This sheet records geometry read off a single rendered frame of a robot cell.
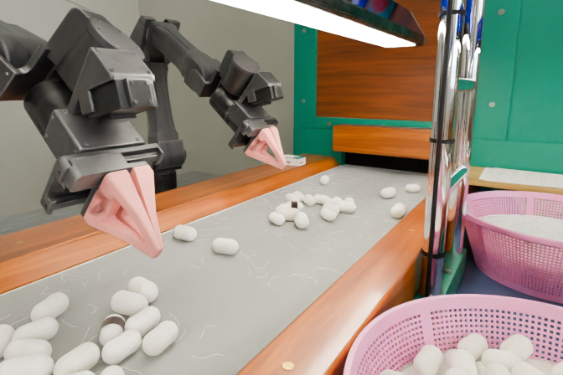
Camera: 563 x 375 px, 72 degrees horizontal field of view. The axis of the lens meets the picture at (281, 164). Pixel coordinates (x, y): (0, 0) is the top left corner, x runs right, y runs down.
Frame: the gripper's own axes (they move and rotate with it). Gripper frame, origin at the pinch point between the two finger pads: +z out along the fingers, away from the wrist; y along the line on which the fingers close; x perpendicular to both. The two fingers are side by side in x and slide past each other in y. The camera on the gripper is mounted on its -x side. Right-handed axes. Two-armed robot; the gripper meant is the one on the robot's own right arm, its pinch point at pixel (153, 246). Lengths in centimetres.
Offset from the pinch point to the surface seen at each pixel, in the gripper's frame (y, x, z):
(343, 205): 39.2, 4.0, 4.4
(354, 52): 80, -8, -28
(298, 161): 60, 16, -14
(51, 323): -6.6, 8.3, -0.2
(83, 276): 1.2, 15.5, -6.1
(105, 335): -4.9, 4.9, 3.7
